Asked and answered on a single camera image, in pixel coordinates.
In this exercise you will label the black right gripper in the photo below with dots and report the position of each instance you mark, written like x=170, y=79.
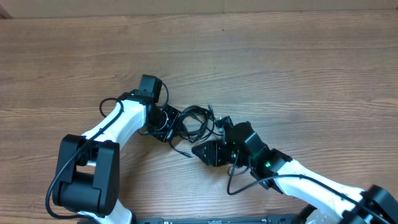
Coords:
x=216, y=149

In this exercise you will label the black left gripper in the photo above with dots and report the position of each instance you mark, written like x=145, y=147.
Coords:
x=168, y=134

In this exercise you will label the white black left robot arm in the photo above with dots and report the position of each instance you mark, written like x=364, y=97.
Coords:
x=86, y=182

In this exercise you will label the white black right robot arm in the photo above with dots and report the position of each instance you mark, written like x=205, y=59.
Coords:
x=340, y=203

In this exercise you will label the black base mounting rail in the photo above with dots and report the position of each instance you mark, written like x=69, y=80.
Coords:
x=269, y=219

